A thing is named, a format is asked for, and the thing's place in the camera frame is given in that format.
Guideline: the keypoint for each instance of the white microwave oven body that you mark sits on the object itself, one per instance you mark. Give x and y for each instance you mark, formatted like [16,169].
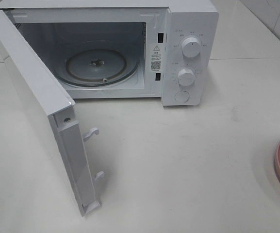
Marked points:
[58,29]

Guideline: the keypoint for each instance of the round white door button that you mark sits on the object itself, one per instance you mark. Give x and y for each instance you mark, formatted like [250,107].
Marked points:
[182,96]

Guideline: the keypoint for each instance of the white microwave door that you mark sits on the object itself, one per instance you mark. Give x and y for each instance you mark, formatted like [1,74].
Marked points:
[50,110]

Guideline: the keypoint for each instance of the white round knob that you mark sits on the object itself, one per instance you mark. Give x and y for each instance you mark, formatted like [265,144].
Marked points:
[191,46]
[186,77]

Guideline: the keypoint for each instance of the white warning sticker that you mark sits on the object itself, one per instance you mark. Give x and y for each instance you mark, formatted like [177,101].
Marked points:
[156,56]

